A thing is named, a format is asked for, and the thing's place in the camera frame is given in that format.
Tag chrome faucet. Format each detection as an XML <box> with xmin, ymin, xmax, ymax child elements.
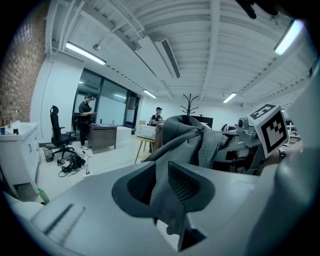
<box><xmin>9</xmin><ymin>109</ymin><xmax>19</xmax><ymax>126</ymax></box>

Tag white sink cabinet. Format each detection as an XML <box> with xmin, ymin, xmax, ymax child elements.
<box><xmin>0</xmin><ymin>121</ymin><xmax>41</xmax><ymax>194</ymax></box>

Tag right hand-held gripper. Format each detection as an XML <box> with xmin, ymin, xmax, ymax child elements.
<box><xmin>214</xmin><ymin>103</ymin><xmax>290</xmax><ymax>174</ymax></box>

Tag grey clothing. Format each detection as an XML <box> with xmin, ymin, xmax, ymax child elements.
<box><xmin>143</xmin><ymin>114</ymin><xmax>230</xmax><ymax>236</ymax></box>

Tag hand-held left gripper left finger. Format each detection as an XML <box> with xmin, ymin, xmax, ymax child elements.
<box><xmin>111</xmin><ymin>161</ymin><xmax>158</xmax><ymax>218</ymax></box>

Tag small waste bin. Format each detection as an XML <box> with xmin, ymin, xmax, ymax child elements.
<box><xmin>42</xmin><ymin>146</ymin><xmax>54</xmax><ymax>162</ymax></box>

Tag black office chair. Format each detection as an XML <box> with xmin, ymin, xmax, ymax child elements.
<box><xmin>49</xmin><ymin>105</ymin><xmax>77</xmax><ymax>161</ymax></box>

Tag black coat rack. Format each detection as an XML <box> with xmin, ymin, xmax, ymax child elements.
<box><xmin>180</xmin><ymin>93</ymin><xmax>200</xmax><ymax>117</ymax></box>

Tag white storage bin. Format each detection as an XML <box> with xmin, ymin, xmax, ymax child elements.
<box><xmin>135</xmin><ymin>124</ymin><xmax>158</xmax><ymax>140</ymax></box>

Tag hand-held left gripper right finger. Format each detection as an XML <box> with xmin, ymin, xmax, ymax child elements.
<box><xmin>167</xmin><ymin>160</ymin><xmax>216</xmax><ymax>252</ymax></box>

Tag yellow stool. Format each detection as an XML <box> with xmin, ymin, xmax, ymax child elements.
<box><xmin>134</xmin><ymin>136</ymin><xmax>156</xmax><ymax>165</ymax></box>

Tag ceiling air vent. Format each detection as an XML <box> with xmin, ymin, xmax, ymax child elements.
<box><xmin>154</xmin><ymin>37</ymin><xmax>182</xmax><ymax>80</ymax></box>

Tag green bottle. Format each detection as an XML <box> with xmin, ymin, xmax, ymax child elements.
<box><xmin>37</xmin><ymin>187</ymin><xmax>51</xmax><ymax>205</ymax></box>

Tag tangle of black cables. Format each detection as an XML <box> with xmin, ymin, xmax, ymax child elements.
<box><xmin>57</xmin><ymin>149</ymin><xmax>94</xmax><ymax>178</ymax></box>

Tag black monitor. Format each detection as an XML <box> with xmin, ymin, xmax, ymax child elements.
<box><xmin>191</xmin><ymin>114</ymin><xmax>214</xmax><ymax>130</ymax></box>

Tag person's right forearm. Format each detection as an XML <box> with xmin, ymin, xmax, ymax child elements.
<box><xmin>256</xmin><ymin>142</ymin><xmax>304</xmax><ymax>176</ymax></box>

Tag white box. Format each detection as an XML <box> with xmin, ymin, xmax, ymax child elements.
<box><xmin>116</xmin><ymin>126</ymin><xmax>136</xmax><ymax>149</ymax></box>

